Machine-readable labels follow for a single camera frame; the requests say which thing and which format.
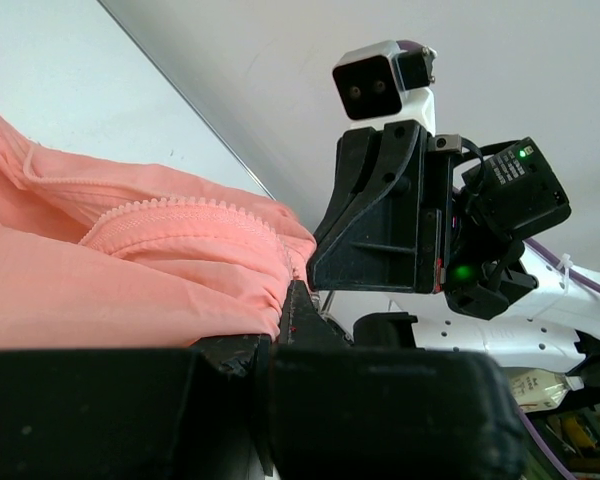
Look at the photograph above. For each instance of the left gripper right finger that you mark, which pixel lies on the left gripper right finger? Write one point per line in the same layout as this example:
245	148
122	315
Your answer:
338	411

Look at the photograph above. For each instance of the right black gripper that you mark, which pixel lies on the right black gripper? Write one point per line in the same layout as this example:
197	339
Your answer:
387	226

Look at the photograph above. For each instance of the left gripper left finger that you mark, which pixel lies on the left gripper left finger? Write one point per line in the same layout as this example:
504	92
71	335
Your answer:
147	413

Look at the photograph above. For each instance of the salmon pink jacket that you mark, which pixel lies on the salmon pink jacket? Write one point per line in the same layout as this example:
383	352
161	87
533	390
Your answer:
96	253

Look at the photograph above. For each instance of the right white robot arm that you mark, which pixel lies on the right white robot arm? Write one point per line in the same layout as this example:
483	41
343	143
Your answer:
504	194

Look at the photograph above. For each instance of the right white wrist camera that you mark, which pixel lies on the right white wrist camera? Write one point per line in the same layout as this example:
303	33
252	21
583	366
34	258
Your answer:
387	82

